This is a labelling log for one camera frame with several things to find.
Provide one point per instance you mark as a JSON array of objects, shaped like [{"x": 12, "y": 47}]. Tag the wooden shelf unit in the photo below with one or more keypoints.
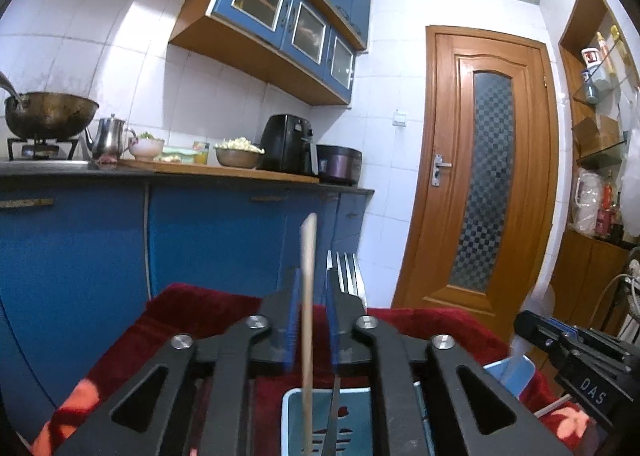
[{"x": 587, "y": 266}]

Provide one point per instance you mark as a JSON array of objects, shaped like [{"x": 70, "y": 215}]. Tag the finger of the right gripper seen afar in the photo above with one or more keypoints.
[{"x": 554, "y": 338}]

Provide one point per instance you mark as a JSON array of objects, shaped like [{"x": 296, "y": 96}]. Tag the blue lower kitchen cabinets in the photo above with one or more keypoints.
[{"x": 83, "y": 250}]

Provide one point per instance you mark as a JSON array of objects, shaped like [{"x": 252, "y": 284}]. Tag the wooden chopstick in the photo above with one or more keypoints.
[{"x": 308, "y": 236}]

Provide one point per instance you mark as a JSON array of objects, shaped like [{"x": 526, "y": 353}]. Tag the black air fryer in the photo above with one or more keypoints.
[{"x": 289, "y": 147}]

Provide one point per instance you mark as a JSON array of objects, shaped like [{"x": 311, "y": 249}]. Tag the light blue utensil box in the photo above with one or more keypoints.
[{"x": 353, "y": 425}]

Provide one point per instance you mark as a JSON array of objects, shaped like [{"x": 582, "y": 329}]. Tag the dark rice cooker pot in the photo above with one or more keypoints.
[{"x": 339, "y": 165}]

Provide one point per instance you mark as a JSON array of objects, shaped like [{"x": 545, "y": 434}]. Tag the steel kettle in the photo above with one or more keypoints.
[{"x": 110, "y": 141}]

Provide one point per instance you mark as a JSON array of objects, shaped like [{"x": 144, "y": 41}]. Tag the dark wok pan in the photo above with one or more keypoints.
[{"x": 43, "y": 116}]

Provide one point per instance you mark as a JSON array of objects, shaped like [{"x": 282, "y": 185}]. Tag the blue upper wall cabinets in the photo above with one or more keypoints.
[{"x": 307, "y": 48}]

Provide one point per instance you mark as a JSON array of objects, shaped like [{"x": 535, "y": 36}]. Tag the bowl of popcorn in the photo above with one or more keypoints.
[{"x": 238, "y": 153}]

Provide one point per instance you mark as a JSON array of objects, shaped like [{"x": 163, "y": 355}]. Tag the wooden door with glass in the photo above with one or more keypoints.
[{"x": 486, "y": 188}]

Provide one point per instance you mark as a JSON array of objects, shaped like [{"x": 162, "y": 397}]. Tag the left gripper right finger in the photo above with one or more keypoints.
[{"x": 363, "y": 346}]

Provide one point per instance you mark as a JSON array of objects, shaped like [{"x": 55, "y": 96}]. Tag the red floral blanket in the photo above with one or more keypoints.
[{"x": 201, "y": 313}]

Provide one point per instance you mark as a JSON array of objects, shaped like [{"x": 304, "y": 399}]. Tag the gas stove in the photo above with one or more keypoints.
[{"x": 24, "y": 149}]

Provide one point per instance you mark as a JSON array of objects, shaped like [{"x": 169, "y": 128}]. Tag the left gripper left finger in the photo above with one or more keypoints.
[{"x": 261, "y": 344}]

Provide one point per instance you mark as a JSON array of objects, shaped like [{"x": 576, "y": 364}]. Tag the white ceramic bowl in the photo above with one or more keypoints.
[{"x": 145, "y": 147}]

